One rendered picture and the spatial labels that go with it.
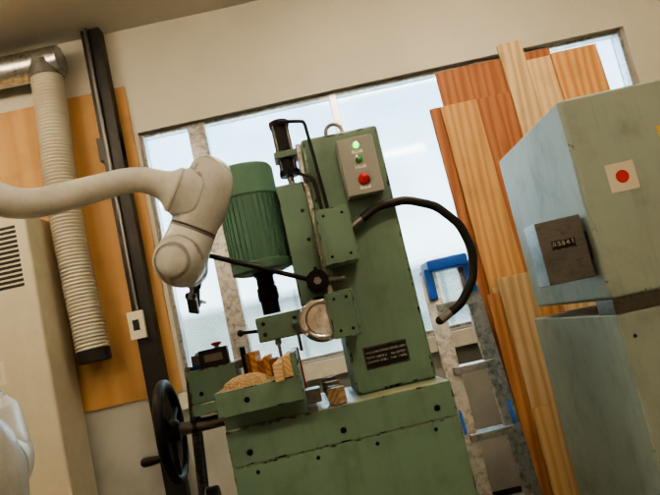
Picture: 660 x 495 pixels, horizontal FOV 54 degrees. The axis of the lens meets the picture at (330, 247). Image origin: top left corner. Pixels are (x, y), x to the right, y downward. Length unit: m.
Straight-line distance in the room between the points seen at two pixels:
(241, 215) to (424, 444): 0.78
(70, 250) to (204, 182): 1.87
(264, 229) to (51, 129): 1.78
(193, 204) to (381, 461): 0.78
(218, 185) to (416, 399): 0.73
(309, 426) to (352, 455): 0.12
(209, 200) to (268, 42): 2.14
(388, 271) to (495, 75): 1.81
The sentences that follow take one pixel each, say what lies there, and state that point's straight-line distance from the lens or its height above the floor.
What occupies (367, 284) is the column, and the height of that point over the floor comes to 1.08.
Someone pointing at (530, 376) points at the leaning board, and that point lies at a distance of 2.94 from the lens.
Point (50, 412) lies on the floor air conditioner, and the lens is 3.11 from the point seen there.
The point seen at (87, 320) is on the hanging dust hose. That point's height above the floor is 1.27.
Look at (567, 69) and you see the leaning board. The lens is 3.45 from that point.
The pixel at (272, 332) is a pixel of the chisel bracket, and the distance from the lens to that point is 1.83.
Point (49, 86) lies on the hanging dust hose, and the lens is 3.47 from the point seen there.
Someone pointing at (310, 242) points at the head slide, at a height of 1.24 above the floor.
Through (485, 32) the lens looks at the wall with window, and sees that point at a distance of 3.55.
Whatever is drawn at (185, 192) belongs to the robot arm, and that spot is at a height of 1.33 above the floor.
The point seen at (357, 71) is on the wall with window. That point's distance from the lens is 3.39.
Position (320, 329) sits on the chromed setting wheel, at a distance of 1.73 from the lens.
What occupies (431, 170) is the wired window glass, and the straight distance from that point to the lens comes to 3.34.
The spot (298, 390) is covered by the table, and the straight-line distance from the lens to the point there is 1.58.
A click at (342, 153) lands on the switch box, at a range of 1.76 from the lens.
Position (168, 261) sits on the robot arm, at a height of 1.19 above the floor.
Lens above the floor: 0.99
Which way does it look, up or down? 7 degrees up
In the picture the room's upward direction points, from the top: 13 degrees counter-clockwise
